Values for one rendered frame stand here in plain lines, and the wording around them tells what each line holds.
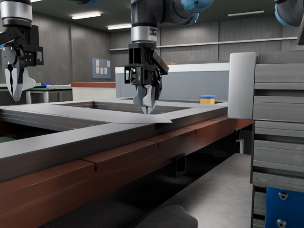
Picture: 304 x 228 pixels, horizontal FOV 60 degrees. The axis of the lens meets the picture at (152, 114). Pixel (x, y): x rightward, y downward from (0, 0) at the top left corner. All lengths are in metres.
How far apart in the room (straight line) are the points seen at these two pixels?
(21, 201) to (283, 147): 0.34
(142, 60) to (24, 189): 0.50
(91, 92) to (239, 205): 4.00
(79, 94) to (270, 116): 4.39
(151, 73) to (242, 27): 10.88
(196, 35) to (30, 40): 11.29
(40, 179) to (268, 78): 0.33
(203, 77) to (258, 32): 10.03
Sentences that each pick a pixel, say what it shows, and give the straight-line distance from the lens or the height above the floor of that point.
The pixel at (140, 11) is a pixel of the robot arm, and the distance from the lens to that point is 0.77.
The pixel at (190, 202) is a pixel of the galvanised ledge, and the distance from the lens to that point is 0.64.
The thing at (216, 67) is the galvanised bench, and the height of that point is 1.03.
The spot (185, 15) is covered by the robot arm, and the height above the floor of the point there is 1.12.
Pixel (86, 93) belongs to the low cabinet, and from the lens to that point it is 4.57.
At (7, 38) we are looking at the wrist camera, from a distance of 0.79.
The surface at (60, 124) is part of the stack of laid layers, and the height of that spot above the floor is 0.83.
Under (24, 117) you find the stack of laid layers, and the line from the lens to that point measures 0.95.
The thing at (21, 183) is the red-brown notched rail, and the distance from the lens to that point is 0.39.
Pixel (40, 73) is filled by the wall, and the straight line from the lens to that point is 10.56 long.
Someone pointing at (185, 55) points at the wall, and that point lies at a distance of 12.02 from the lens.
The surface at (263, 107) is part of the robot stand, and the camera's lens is 0.38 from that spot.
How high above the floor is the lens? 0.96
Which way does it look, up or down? 7 degrees down
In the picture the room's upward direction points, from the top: straight up
